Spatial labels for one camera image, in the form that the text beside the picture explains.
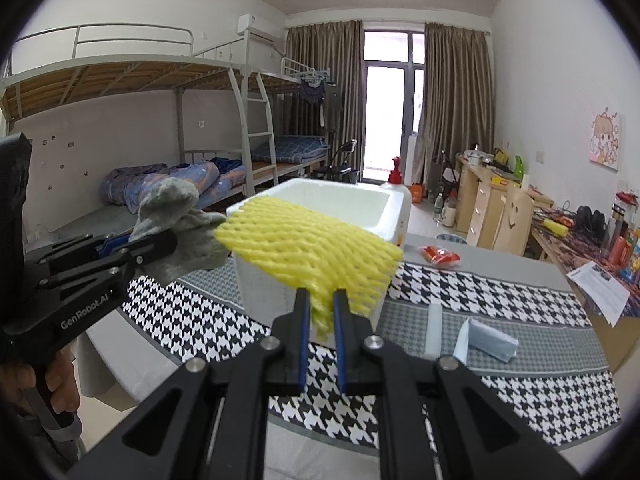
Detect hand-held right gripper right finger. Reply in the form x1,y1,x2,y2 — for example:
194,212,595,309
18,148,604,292
332,287,576,480

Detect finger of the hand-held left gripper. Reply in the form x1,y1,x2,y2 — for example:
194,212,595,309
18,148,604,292
24,234,131,274
49,230,179,291

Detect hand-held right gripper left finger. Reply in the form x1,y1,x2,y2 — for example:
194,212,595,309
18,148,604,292
65,287,313,480

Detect grey sock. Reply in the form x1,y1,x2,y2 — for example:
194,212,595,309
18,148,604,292
131,180,231,283

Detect white foam strip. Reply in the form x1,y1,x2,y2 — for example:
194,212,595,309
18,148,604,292
426,304,445,359

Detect yellow foam net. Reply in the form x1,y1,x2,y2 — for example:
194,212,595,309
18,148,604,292
214,196,403,346

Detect blue face mask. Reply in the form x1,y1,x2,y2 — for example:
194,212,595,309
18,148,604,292
452,316,519,363

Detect white foam box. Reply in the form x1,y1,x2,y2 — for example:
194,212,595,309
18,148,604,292
226,176,412,346

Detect person's left hand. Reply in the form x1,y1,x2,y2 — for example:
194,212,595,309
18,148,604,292
0,347,80,423

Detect blue orange quilt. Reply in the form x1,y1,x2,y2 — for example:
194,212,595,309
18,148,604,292
98,157,247,212

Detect red snack packet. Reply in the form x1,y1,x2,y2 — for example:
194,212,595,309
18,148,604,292
419,245,462,266

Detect white bunk bed ladder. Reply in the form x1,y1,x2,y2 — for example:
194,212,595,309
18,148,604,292
229,67,279,197

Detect houndstooth tablecloth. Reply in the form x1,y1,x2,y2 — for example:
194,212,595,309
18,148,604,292
82,242,623,480

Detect blue plaid bedding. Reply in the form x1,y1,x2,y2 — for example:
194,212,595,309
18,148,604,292
252,135,331,165

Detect metal bunk bed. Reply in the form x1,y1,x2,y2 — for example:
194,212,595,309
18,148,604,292
0,24,251,271
250,57,333,187

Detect white pump bottle red cap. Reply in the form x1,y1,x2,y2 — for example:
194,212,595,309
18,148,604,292
381,156,407,190

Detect black folding chair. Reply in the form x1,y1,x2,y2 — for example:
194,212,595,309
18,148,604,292
312,140,360,185

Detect wooden desk with drawers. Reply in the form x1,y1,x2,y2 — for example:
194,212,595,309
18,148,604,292
455,152,555,249

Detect wooden chair with smiley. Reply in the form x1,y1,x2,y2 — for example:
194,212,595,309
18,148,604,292
492,191,536,257

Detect dark hanging clothes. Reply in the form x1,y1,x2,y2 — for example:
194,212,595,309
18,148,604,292
299,80,346,131

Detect brown curtain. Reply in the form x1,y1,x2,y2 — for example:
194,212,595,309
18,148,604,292
411,22,496,187
285,20,365,184

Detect white air conditioner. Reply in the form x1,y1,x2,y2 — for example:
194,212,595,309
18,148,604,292
237,14,286,41

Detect wooden desk with patterned cloth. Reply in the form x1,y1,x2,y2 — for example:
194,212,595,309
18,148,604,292
530,210,640,332

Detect glass balcony door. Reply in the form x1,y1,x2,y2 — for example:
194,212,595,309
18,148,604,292
362,30,426,184

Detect printed paper sheets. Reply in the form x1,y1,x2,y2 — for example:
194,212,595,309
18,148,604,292
566,261,636,328

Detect black headphones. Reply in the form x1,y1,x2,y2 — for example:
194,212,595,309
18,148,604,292
575,206,609,236

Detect group of bottles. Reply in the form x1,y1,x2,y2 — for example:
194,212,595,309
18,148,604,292
602,190,640,282

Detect wall poster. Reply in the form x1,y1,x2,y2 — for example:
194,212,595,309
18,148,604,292
589,107,624,171

